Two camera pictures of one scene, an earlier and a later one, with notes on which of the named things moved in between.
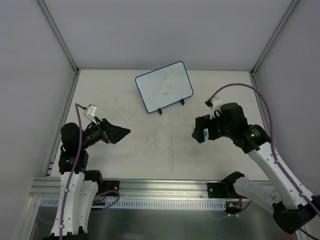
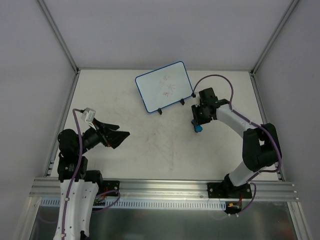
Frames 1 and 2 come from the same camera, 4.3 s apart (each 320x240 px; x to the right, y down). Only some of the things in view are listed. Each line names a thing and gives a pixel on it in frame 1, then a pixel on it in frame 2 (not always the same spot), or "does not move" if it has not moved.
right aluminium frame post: [289, 10] does not move
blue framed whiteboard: [164, 86] does not move
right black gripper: [210, 127] → [198, 115]
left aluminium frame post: [60, 36] does not move
